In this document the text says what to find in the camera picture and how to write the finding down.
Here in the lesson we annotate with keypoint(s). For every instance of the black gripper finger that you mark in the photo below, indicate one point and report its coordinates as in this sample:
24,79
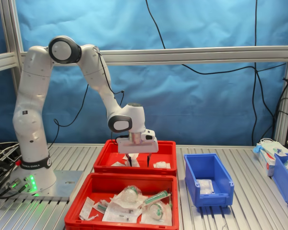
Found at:
149,161
129,160

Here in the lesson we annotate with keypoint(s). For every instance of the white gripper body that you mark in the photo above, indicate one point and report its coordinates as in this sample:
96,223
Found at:
139,148

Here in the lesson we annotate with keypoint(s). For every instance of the clear white bandage roll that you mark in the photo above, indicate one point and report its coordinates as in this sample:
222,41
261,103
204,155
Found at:
135,159
207,191
161,165
203,184

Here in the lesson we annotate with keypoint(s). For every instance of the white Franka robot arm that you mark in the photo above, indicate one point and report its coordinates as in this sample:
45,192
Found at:
31,107

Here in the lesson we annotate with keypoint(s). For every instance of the red crate with bandages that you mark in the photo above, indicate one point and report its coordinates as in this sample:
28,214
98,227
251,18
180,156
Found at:
166,151

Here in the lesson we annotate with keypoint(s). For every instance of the light blue glove box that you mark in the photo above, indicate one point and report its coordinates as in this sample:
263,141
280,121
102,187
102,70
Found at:
266,163

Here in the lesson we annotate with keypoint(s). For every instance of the printed bandage packet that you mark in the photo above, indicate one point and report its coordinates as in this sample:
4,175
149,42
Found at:
117,164

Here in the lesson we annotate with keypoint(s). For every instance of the large domed blister pack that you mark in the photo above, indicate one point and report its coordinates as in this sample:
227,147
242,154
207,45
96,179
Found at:
130,194

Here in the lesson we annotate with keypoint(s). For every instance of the packed green syringe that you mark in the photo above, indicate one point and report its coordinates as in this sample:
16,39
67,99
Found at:
157,197

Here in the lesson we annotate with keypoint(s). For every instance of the red crate with syringe packs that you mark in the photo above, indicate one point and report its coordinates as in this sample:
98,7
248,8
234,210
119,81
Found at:
98,184

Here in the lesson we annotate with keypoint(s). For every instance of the blue storage bin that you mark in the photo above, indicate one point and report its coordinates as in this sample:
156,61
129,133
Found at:
194,172

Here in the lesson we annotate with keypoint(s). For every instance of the white flat needle blister pack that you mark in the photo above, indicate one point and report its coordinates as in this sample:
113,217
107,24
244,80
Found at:
121,212

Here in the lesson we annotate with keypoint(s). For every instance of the small green syringe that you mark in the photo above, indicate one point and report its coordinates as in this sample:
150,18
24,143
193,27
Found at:
101,206

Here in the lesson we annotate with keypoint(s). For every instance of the white printed flat packet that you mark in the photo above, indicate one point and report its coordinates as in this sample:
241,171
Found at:
86,208

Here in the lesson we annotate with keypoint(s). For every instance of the blue fabric backdrop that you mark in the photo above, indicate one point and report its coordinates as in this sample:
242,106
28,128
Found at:
194,107

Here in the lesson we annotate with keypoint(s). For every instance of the clear plastic syringe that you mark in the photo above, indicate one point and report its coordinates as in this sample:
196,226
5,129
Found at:
88,217

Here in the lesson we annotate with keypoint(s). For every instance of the stack of face masks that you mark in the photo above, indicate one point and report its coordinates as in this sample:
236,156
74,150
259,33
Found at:
266,144

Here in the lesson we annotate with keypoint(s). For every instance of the blue bin with medical packs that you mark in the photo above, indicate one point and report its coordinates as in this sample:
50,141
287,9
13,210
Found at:
285,189

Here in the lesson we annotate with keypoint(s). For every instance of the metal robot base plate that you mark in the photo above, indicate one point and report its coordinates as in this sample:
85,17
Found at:
67,184

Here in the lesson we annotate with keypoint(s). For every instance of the aluminium cell frame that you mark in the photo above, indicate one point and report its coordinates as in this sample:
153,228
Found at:
158,56

